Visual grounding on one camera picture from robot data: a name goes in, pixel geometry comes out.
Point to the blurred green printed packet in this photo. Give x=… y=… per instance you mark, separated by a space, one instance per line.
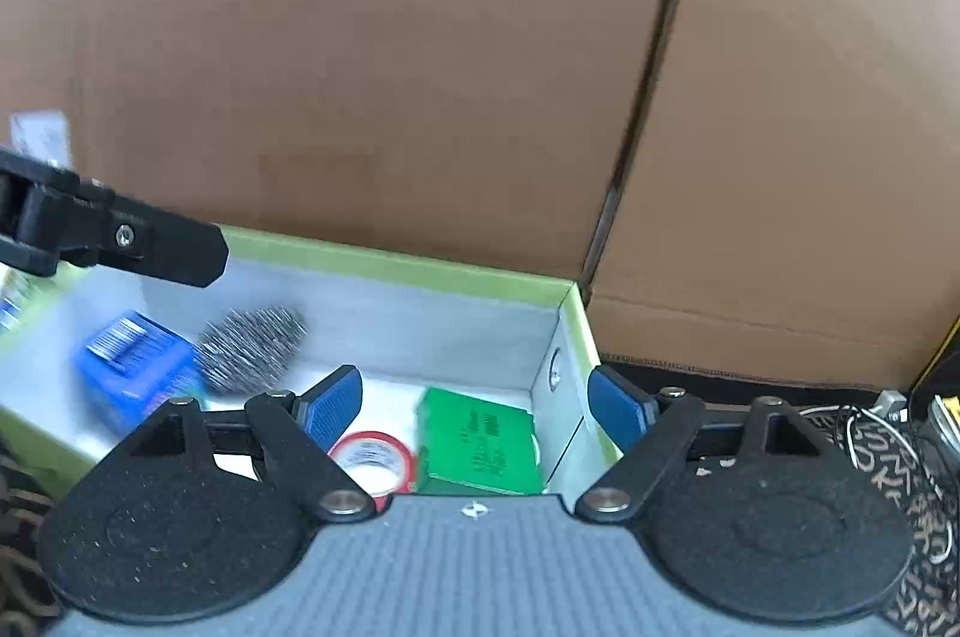
x=15 y=301

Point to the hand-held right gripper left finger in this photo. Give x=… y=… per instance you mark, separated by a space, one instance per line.
x=335 y=410

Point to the black yellow framed machine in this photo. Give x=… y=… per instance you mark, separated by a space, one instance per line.
x=941 y=359

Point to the small blue box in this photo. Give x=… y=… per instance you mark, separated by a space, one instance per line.
x=142 y=371

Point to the large brown cardboard sheet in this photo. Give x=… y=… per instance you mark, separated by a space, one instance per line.
x=375 y=45

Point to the small green box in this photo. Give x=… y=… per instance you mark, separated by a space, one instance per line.
x=480 y=446

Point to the steel wool scrubber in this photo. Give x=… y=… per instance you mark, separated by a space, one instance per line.
x=255 y=344

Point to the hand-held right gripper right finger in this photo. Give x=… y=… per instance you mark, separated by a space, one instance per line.
x=613 y=410

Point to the white shipping label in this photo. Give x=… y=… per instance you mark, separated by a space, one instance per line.
x=41 y=136

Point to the brown patterned table cloth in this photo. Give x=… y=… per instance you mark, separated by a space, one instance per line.
x=930 y=532

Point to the red tape roll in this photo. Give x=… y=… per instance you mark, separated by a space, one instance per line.
x=406 y=461

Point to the light green storage box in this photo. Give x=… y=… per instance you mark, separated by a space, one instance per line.
x=390 y=262

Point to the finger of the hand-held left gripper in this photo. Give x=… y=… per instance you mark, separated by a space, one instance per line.
x=157 y=247

